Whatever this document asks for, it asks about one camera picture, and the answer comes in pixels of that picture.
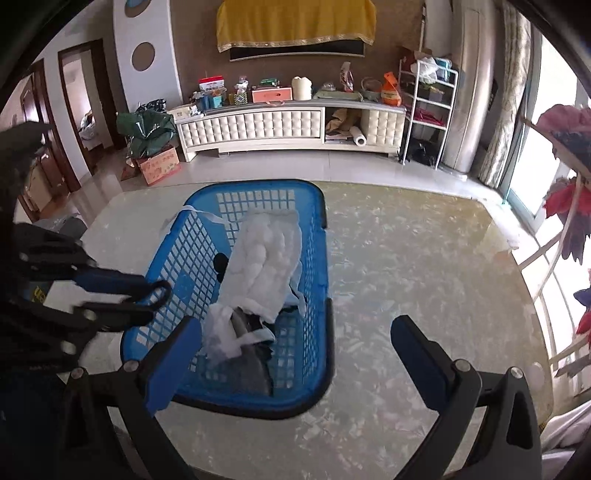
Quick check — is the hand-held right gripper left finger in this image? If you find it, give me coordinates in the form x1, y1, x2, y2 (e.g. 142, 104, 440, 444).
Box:
58, 316, 204, 480

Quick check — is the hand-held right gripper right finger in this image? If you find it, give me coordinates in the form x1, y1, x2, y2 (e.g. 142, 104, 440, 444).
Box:
390, 315, 544, 480

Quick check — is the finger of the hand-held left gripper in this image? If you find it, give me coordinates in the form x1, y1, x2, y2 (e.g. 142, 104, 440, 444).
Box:
75, 266, 148, 293
82, 301, 156, 333

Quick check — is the black hair tie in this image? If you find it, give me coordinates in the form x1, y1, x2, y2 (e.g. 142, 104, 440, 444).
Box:
135, 280, 173, 317

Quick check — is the blue plastic basket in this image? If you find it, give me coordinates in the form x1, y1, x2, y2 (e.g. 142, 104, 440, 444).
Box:
121, 179, 334, 420

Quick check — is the black plush toy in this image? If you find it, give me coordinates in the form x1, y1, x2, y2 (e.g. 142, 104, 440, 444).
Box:
213, 252, 296, 345

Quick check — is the white quilted cloth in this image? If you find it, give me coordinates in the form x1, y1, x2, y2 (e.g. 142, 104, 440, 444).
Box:
160, 206, 311, 371

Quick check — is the grey chair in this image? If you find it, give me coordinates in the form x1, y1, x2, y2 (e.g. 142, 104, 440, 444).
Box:
34, 214, 89, 241

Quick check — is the cardboard box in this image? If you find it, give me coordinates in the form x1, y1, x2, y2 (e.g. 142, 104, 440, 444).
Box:
137, 146, 182, 186

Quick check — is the brown wooden door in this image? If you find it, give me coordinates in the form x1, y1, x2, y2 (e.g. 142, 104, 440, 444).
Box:
13, 59, 82, 223

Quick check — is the green bag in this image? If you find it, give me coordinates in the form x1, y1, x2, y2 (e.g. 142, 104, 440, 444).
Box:
115, 109, 179, 158

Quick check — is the white padded television cabinet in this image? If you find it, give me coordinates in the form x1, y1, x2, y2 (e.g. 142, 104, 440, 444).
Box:
175, 99, 407, 162

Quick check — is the pink box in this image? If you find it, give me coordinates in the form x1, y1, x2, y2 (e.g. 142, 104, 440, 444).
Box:
251, 86, 293, 104

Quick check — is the orange bag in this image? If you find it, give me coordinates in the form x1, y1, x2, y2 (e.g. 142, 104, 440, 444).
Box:
380, 72, 402, 107

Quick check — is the clothes drying rack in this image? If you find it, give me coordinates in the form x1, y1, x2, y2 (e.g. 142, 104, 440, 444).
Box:
521, 103, 591, 380

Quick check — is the standing air conditioner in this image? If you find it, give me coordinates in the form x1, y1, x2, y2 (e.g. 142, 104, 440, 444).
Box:
440, 0, 502, 176

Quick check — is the wicker basket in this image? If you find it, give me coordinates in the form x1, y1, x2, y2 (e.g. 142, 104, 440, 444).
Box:
359, 76, 383, 100

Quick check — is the patterned curtain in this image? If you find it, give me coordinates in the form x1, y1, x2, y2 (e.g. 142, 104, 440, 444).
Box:
477, 0, 533, 188

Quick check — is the white plastic bag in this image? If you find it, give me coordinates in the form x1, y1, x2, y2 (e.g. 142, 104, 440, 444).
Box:
415, 57, 440, 84

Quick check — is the yellow television cover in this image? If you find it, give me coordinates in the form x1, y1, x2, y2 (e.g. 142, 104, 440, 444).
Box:
216, 0, 376, 53

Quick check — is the brown wooden door frame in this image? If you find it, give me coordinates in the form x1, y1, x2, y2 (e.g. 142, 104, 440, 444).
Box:
57, 39, 129, 175

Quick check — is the white wire shelf rack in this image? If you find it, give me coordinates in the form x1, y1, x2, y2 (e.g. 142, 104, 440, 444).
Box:
399, 62, 459, 169

